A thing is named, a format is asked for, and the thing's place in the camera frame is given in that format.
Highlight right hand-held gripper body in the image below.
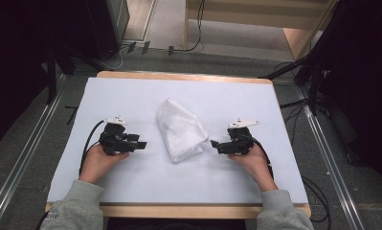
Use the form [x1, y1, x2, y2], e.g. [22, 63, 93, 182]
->
[226, 118, 260, 157]

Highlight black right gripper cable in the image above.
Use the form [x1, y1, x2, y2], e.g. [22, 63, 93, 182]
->
[245, 133, 275, 180]

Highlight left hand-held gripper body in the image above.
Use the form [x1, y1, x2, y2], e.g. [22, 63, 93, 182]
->
[99, 115, 139, 157]

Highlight black metal stand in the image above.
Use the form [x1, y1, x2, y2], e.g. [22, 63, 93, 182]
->
[258, 0, 355, 116]
[44, 44, 77, 104]

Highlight person's left hand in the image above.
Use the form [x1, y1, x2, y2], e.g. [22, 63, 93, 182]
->
[79, 144, 130, 185]

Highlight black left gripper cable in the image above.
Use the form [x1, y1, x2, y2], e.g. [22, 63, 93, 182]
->
[79, 120, 106, 175]

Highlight black floor cable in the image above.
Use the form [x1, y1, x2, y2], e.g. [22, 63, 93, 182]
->
[302, 174, 332, 230]

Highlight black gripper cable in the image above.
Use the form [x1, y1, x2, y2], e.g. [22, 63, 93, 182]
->
[245, 133, 275, 180]
[79, 120, 106, 175]

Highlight black cabinet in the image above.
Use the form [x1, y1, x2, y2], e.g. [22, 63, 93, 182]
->
[82, 0, 131, 62]

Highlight black hanging cable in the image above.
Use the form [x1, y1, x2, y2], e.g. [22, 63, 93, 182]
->
[173, 0, 206, 54]

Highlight person's right hand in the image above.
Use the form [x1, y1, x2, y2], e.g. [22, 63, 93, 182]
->
[227, 146, 279, 193]

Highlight light wooden furniture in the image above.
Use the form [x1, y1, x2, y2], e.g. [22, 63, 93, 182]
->
[183, 0, 340, 60]

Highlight metal floor rail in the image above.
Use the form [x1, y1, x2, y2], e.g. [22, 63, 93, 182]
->
[294, 85, 368, 230]
[0, 74, 68, 230]

